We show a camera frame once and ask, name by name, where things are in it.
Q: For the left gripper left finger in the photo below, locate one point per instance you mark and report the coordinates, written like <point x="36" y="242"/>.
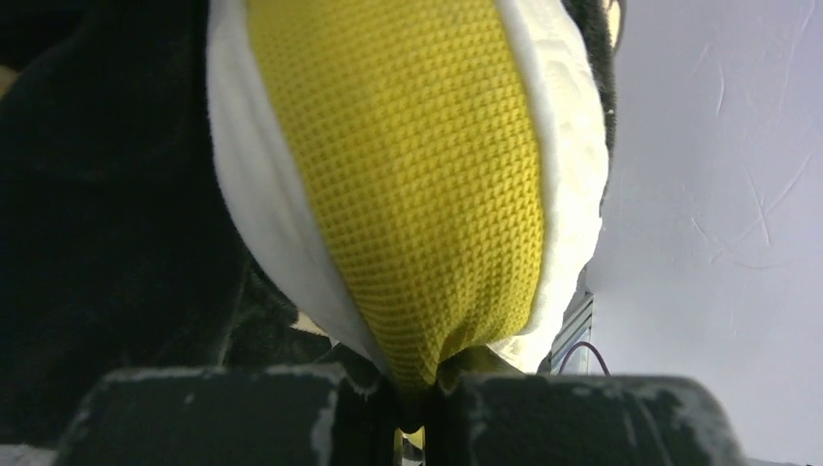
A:
<point x="282" y="415"/>

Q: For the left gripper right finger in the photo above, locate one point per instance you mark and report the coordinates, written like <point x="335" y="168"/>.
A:
<point x="517" y="420"/>

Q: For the cream pillow with yellow edge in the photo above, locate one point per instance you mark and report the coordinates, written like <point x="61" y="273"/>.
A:
<point x="417" y="177"/>

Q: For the black floral pillowcase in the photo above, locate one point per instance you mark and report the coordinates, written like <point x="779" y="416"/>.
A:
<point x="117" y="247"/>

